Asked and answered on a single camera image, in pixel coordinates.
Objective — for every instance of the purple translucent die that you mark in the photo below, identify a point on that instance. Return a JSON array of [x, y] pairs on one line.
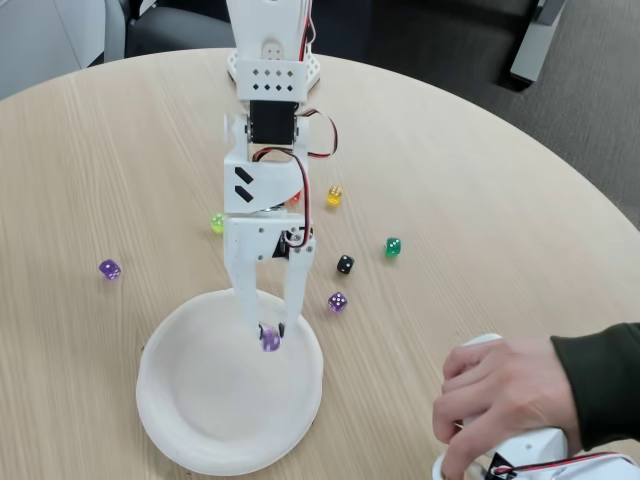
[[109, 270], [270, 342], [338, 303]]

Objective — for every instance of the white leader arm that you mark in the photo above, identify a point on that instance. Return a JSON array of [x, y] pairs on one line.
[[540, 445]]

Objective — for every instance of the white paper plate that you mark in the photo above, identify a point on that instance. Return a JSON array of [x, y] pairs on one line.
[[220, 400]]

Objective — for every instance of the person's hand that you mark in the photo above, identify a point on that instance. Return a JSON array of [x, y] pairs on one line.
[[510, 390]]

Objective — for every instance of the light green translucent die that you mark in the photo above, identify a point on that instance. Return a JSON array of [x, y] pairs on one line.
[[217, 222]]

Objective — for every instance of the black die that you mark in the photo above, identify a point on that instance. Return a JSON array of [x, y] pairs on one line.
[[345, 264]]

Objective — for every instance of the red translucent die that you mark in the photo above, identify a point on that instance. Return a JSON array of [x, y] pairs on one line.
[[295, 198]]

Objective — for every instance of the yellow translucent die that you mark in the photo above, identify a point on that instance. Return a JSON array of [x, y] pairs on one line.
[[334, 195]]

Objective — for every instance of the dark green translucent die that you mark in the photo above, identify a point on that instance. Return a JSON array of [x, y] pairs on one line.
[[392, 247]]

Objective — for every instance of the black chair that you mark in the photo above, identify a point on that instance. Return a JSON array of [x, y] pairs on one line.
[[180, 32]]

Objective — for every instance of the black sofa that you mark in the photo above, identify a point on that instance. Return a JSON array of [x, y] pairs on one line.
[[440, 30]]

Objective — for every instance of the white cabinet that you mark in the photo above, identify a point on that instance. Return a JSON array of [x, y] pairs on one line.
[[45, 40]]

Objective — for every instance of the grey furniture leg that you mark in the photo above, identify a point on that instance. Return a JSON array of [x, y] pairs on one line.
[[535, 45]]

